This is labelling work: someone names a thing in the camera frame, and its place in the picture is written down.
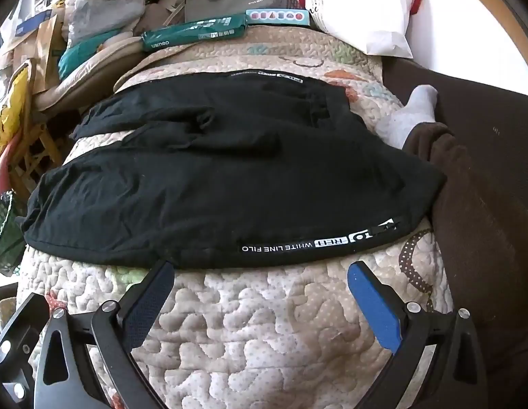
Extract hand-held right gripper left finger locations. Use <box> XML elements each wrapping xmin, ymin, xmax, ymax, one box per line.
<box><xmin>34</xmin><ymin>259</ymin><xmax>175</xmax><ymax>409</ymax></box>

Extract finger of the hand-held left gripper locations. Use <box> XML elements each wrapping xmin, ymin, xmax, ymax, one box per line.
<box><xmin>0</xmin><ymin>292</ymin><xmax>49</xmax><ymax>409</ymax></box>

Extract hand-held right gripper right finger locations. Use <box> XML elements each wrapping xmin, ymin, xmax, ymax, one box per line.
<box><xmin>347</xmin><ymin>260</ymin><xmax>490</xmax><ymax>409</ymax></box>

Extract black pants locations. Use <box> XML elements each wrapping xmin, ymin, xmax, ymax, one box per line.
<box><xmin>21</xmin><ymin>68</ymin><xmax>448</xmax><ymax>270</ymax></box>

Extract green mesh basket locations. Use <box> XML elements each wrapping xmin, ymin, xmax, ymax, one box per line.
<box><xmin>0</xmin><ymin>192</ymin><xmax>26</xmax><ymax>273</ymax></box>

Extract quilted patterned blanket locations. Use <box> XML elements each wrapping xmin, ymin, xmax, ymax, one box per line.
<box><xmin>17</xmin><ymin>23</ymin><xmax>456</xmax><ymax>409</ymax></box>

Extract person's brown trouser leg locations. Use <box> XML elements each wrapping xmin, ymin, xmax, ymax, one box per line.
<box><xmin>402</xmin><ymin>121</ymin><xmax>516</xmax><ymax>376</ymax></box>

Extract wooden folding rack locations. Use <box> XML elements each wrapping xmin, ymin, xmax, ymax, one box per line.
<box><xmin>8</xmin><ymin>123</ymin><xmax>73</xmax><ymax>197</ymax></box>

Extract person's white sock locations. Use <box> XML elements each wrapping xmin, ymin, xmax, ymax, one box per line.
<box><xmin>375</xmin><ymin>84</ymin><xmax>440</xmax><ymax>151</ymax></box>

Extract yellow plastic bag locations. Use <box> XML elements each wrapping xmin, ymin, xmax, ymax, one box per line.
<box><xmin>0</xmin><ymin>66</ymin><xmax>30</xmax><ymax>150</ymax></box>

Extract beige cushion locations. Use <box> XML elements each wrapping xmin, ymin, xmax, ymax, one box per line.
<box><xmin>34</xmin><ymin>34</ymin><xmax>179</xmax><ymax>112</ymax></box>

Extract teal folded cloth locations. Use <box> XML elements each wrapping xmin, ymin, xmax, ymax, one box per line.
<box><xmin>58</xmin><ymin>32</ymin><xmax>132</xmax><ymax>81</ymax></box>

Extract brown paper bag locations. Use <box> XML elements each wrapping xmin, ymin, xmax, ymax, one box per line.
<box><xmin>12</xmin><ymin>13</ymin><xmax>63</xmax><ymax>94</ymax></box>

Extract green paper ream packet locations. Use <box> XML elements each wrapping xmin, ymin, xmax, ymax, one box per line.
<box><xmin>140</xmin><ymin>13</ymin><xmax>250</xmax><ymax>53</ymax></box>

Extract clear-wrapped cloth bundle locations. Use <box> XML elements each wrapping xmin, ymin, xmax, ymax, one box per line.
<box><xmin>67</xmin><ymin>0</ymin><xmax>146</xmax><ymax>44</ymax></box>

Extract white printed paper bag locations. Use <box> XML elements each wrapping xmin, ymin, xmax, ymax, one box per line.
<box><xmin>279</xmin><ymin>0</ymin><xmax>422</xmax><ymax>58</ymax></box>

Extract teal box with coloured shapes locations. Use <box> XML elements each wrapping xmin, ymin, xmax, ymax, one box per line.
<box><xmin>246</xmin><ymin>9</ymin><xmax>311</xmax><ymax>26</ymax></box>

